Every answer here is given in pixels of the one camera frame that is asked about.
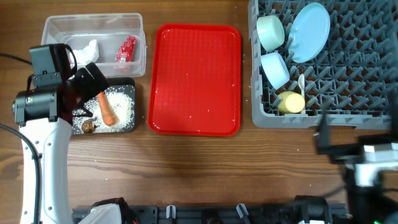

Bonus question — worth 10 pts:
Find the white napkin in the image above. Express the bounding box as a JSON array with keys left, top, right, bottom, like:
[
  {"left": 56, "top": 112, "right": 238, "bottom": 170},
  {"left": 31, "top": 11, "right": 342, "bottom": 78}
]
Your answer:
[{"left": 70, "top": 39, "right": 100, "bottom": 65}]

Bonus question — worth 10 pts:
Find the white rice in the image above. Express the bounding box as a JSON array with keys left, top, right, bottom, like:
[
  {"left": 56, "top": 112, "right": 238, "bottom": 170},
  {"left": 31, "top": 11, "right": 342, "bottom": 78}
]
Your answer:
[{"left": 72, "top": 86, "right": 136, "bottom": 134}]

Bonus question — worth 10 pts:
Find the orange carrot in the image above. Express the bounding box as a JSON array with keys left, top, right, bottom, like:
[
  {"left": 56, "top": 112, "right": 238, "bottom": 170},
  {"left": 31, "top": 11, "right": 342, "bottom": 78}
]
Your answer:
[{"left": 97, "top": 91, "right": 116, "bottom": 126}]

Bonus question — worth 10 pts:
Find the brown food ball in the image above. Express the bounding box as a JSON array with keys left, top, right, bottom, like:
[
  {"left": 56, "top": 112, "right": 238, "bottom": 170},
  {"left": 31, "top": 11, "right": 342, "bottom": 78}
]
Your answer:
[{"left": 81, "top": 120, "right": 96, "bottom": 134}]

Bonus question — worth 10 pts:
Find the red snack wrapper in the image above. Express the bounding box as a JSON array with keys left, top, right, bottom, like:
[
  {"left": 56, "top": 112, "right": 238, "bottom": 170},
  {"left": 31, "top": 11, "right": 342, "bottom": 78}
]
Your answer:
[{"left": 115, "top": 35, "right": 137, "bottom": 71}]

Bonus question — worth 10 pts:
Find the yellow plastic cup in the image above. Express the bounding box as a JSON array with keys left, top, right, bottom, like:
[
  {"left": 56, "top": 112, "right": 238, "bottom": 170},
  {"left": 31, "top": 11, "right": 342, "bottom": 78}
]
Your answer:
[{"left": 277, "top": 91, "right": 305, "bottom": 114}]

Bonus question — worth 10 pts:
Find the white plastic spoon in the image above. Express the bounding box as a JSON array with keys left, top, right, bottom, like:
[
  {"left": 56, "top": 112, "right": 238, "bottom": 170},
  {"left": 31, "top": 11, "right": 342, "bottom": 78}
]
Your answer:
[{"left": 298, "top": 73, "right": 305, "bottom": 100}]

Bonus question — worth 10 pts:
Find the light blue bowl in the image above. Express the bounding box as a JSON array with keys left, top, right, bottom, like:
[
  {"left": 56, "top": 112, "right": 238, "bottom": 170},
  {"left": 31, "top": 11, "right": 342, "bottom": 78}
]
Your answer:
[{"left": 261, "top": 52, "right": 290, "bottom": 90}]

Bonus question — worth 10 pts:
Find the light blue plate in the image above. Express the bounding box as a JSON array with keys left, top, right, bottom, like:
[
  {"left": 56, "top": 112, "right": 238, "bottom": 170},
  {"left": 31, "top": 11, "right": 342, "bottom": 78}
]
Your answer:
[{"left": 288, "top": 2, "right": 330, "bottom": 63}]

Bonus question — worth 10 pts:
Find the green bowl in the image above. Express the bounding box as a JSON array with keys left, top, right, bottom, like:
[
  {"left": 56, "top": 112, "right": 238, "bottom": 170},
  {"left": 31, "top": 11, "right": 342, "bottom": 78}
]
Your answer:
[{"left": 256, "top": 15, "right": 285, "bottom": 52}]

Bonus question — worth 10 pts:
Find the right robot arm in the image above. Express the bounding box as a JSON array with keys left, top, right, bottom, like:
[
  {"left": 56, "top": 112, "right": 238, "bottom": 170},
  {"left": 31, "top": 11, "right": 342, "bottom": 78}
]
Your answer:
[{"left": 290, "top": 113, "right": 397, "bottom": 223}]

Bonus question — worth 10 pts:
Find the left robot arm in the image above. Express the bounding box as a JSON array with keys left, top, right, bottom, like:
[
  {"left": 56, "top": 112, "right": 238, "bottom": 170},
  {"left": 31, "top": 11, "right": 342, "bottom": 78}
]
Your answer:
[{"left": 12, "top": 44, "right": 109, "bottom": 223}]

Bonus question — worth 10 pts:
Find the grey dishwasher rack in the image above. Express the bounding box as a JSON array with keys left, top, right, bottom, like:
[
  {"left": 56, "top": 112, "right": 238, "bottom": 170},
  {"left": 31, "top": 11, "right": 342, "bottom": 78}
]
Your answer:
[{"left": 248, "top": 0, "right": 397, "bottom": 129}]

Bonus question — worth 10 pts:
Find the black tray bin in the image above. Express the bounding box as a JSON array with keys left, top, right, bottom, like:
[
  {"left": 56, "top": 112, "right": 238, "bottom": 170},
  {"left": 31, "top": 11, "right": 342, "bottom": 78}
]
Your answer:
[{"left": 70, "top": 77, "right": 137, "bottom": 136}]

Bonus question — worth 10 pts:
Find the clear plastic bin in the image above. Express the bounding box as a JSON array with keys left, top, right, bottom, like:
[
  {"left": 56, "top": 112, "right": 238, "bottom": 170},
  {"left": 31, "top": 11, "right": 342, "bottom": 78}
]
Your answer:
[{"left": 41, "top": 13, "right": 146, "bottom": 77}]

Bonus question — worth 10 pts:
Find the red serving tray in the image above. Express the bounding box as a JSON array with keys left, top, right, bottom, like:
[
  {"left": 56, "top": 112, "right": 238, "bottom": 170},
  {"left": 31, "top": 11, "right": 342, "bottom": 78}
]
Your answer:
[{"left": 147, "top": 23, "right": 242, "bottom": 137}]

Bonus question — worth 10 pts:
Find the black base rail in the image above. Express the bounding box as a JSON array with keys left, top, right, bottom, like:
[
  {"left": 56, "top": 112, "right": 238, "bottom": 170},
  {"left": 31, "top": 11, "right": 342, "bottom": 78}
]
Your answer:
[{"left": 72, "top": 203, "right": 348, "bottom": 224}]

